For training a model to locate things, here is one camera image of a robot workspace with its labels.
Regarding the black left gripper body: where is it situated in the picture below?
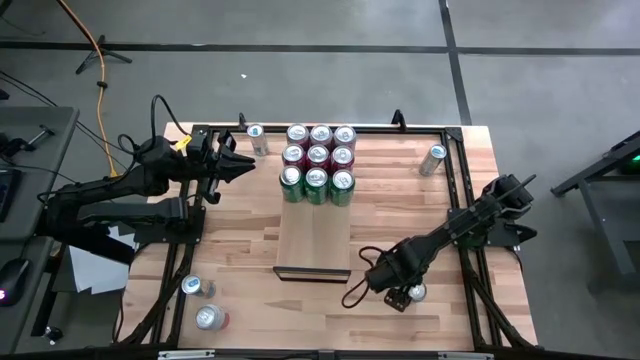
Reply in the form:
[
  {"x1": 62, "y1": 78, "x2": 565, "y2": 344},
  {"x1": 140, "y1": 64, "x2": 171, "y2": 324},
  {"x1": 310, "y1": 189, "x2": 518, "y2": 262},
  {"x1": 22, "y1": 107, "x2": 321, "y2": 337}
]
[{"x1": 172, "y1": 128, "x2": 237, "y2": 204}]

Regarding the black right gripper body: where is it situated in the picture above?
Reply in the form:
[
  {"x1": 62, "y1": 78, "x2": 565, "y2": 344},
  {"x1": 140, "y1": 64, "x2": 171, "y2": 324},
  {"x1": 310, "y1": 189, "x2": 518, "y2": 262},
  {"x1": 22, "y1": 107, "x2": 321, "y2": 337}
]
[{"x1": 365, "y1": 258, "x2": 427, "y2": 314}]

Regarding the white and red soda can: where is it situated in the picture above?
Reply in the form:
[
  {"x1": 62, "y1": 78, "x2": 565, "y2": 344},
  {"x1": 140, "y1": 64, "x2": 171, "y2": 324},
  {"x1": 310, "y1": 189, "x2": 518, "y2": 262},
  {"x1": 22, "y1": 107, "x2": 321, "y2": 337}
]
[{"x1": 407, "y1": 283, "x2": 429, "y2": 304}]

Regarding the tall can with blue tab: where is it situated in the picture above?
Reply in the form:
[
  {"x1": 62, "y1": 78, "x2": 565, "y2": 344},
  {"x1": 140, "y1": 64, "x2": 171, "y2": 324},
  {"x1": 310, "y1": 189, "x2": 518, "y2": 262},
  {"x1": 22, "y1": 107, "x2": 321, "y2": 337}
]
[
  {"x1": 180, "y1": 273, "x2": 217, "y2": 300},
  {"x1": 418, "y1": 143, "x2": 449, "y2": 177},
  {"x1": 246, "y1": 123, "x2": 271, "y2": 157}
]

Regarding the black desk beam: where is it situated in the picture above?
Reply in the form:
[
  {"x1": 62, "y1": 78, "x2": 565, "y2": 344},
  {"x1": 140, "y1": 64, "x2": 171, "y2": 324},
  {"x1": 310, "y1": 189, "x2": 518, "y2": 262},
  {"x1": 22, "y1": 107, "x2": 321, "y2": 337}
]
[{"x1": 34, "y1": 208, "x2": 137, "y2": 265}]

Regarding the white paper sheet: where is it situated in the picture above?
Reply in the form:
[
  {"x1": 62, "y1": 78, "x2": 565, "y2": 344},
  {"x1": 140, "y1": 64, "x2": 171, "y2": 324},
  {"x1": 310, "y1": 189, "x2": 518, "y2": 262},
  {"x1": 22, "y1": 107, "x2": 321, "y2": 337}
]
[{"x1": 67, "y1": 224, "x2": 137, "y2": 296}]

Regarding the black tripod base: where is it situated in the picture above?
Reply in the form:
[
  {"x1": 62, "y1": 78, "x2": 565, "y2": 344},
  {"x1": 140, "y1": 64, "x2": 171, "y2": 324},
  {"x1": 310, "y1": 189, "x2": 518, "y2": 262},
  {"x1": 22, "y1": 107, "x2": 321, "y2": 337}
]
[{"x1": 74, "y1": 33, "x2": 134, "y2": 76}]

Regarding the grey desk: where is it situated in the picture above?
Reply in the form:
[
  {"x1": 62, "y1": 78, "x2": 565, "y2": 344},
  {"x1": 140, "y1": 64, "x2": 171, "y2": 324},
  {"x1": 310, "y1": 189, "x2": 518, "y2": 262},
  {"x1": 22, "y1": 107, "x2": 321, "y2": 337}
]
[
  {"x1": 0, "y1": 235, "x2": 57, "y2": 354},
  {"x1": 0, "y1": 105, "x2": 81, "y2": 242}
]

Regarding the black and silver hand tool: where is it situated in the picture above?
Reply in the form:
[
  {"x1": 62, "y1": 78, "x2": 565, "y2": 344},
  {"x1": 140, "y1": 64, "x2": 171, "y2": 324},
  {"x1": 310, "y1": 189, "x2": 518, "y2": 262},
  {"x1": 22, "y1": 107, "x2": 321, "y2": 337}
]
[{"x1": 0, "y1": 124, "x2": 56, "y2": 157}]

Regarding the black keyboard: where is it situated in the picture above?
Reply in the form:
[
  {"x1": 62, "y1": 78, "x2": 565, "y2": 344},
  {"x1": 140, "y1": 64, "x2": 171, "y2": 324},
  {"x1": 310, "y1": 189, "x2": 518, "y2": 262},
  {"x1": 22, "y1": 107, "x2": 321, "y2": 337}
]
[{"x1": 0, "y1": 168, "x2": 22, "y2": 224}]

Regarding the black computer mouse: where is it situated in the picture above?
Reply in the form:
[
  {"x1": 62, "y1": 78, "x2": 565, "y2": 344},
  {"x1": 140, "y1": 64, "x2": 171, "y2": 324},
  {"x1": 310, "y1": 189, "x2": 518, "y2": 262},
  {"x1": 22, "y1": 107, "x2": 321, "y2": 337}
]
[{"x1": 0, "y1": 257, "x2": 31, "y2": 307}]

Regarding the black caster wheel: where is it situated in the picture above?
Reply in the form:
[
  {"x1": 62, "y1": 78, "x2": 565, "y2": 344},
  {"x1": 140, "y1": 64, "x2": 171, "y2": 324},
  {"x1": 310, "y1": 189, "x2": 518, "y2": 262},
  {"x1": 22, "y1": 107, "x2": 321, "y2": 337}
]
[{"x1": 42, "y1": 324, "x2": 64, "y2": 346}]

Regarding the black device with green light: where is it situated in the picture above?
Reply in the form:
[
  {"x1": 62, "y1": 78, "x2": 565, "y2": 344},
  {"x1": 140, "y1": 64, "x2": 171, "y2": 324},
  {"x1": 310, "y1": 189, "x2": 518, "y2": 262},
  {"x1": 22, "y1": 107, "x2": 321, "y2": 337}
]
[{"x1": 619, "y1": 149, "x2": 640, "y2": 176}]

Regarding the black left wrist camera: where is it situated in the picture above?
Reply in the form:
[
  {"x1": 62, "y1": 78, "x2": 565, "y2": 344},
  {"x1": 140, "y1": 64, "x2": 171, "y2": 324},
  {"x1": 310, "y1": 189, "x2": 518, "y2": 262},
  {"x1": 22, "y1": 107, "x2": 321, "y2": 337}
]
[{"x1": 192, "y1": 127, "x2": 211, "y2": 161}]

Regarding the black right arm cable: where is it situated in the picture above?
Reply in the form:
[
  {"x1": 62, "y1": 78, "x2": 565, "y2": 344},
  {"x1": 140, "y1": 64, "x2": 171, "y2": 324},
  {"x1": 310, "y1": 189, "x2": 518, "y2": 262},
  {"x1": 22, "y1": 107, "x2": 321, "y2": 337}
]
[{"x1": 341, "y1": 244, "x2": 396, "y2": 310}]

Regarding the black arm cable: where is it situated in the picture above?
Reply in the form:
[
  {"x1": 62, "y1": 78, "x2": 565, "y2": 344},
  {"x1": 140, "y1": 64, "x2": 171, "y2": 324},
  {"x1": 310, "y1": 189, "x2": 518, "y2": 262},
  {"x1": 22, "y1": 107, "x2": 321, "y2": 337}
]
[
  {"x1": 117, "y1": 93, "x2": 194, "y2": 161},
  {"x1": 341, "y1": 244, "x2": 396, "y2": 310}
]

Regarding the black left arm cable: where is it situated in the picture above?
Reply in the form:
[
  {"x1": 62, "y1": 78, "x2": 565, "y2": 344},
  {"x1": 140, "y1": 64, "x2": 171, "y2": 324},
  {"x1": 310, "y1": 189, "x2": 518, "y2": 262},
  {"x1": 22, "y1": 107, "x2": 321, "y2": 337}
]
[{"x1": 117, "y1": 93, "x2": 194, "y2": 161}]

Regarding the wooden shelf with black frame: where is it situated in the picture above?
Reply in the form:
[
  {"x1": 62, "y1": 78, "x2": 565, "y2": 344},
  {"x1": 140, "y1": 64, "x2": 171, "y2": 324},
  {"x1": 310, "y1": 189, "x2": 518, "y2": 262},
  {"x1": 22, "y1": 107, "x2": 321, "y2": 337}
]
[{"x1": 272, "y1": 134, "x2": 354, "y2": 285}]

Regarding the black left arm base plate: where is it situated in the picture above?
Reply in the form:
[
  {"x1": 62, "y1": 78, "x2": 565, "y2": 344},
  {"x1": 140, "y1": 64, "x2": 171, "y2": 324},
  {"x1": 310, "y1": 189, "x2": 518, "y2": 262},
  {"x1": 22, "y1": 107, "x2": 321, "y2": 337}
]
[{"x1": 134, "y1": 207, "x2": 207, "y2": 246}]

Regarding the silver metal bracket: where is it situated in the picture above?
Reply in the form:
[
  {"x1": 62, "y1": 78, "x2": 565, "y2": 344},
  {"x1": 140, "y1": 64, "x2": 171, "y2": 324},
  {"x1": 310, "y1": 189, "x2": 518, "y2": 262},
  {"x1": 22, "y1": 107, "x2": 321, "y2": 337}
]
[
  {"x1": 157, "y1": 349, "x2": 216, "y2": 360},
  {"x1": 437, "y1": 351, "x2": 495, "y2": 360}
]

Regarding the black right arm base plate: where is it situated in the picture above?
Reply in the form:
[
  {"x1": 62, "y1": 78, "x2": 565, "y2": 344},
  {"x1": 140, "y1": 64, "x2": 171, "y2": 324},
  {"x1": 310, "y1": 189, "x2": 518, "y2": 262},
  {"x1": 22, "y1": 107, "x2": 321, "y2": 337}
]
[{"x1": 447, "y1": 205, "x2": 539, "y2": 250}]

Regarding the black aluminium table frame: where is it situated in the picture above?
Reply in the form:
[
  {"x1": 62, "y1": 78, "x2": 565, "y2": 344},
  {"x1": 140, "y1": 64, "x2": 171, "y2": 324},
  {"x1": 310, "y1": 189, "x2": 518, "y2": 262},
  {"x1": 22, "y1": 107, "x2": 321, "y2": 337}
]
[{"x1": 115, "y1": 122, "x2": 539, "y2": 360}]

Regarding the orange extension cable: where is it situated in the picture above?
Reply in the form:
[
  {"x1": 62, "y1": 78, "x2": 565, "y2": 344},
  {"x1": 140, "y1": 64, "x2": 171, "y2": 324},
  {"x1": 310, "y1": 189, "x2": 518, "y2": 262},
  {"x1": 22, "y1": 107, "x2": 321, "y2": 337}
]
[{"x1": 55, "y1": 0, "x2": 129, "y2": 189}]

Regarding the thin black cable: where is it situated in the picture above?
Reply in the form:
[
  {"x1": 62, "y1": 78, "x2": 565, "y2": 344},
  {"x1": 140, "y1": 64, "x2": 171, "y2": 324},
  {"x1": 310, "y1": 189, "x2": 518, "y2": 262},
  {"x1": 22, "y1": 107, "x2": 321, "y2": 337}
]
[{"x1": 0, "y1": 69, "x2": 156, "y2": 169}]

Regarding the black desk frame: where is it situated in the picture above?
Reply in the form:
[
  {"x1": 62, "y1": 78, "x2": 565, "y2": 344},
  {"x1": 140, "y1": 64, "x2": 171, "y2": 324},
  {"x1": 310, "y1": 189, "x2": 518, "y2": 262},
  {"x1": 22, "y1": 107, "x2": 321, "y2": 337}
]
[{"x1": 549, "y1": 128, "x2": 640, "y2": 291}]

